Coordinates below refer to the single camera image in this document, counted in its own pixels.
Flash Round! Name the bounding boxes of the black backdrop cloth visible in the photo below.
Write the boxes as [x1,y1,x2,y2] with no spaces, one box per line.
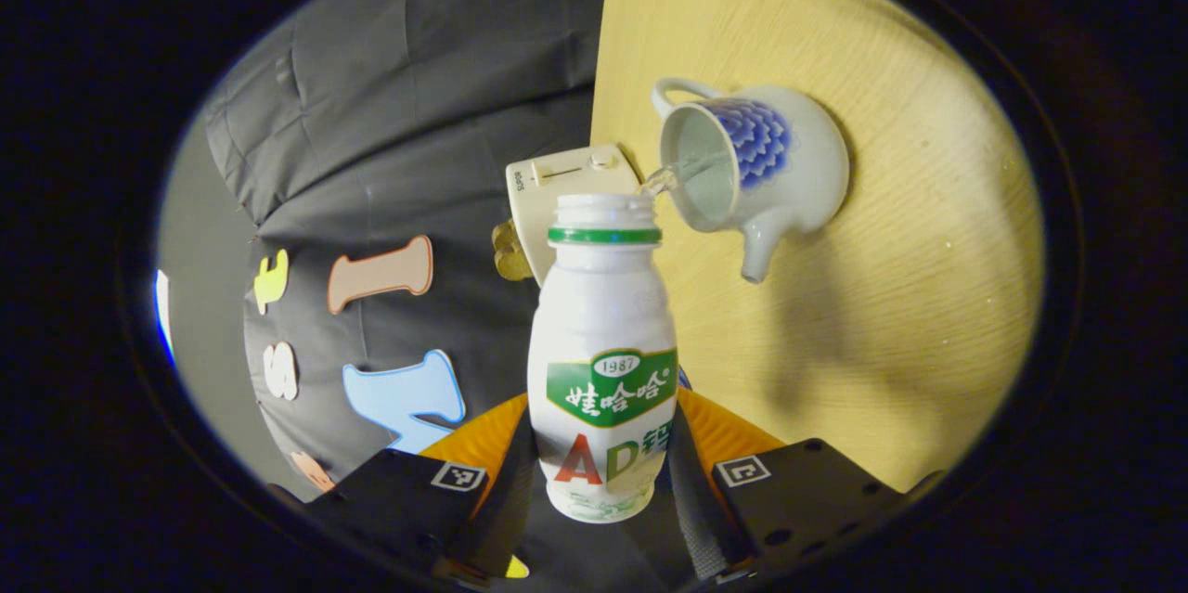
[158,0,613,492]

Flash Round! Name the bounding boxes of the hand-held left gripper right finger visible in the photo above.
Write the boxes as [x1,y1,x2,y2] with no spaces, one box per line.
[664,386,906,587]

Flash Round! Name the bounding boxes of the brown toast slices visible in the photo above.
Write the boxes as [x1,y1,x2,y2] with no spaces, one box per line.
[492,219,535,283]

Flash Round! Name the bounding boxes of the white toaster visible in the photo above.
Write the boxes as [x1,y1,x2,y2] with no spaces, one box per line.
[506,145,643,288]

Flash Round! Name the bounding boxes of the white green-label water bottle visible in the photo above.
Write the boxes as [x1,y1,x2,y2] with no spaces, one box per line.
[527,194,680,524]

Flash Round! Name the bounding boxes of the white blue-flower teacup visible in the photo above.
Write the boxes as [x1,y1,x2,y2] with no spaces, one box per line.
[650,78,850,285]

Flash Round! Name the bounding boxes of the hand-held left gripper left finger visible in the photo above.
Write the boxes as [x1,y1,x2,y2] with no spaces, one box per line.
[304,393,539,589]

